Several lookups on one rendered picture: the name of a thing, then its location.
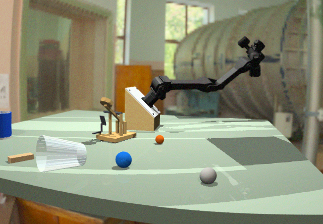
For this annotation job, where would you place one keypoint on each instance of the blue ball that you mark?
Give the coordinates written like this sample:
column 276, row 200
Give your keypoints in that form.
column 123, row 159

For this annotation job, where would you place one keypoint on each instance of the orange ball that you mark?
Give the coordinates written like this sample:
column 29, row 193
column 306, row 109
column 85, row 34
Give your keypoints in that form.
column 159, row 139

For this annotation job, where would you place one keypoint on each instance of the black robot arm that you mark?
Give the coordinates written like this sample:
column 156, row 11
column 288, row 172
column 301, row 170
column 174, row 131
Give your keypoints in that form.
column 160, row 85

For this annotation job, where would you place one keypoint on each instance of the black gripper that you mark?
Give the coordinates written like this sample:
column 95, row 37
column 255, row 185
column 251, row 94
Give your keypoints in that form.
column 244, row 44

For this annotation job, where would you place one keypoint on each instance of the clear plastic cup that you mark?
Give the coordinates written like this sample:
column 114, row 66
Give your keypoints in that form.
column 55, row 154

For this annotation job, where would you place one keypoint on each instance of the blue cup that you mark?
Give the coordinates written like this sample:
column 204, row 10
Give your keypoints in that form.
column 5, row 125

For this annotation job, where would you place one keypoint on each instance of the grey ball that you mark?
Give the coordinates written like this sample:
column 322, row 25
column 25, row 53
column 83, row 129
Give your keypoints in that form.
column 208, row 175

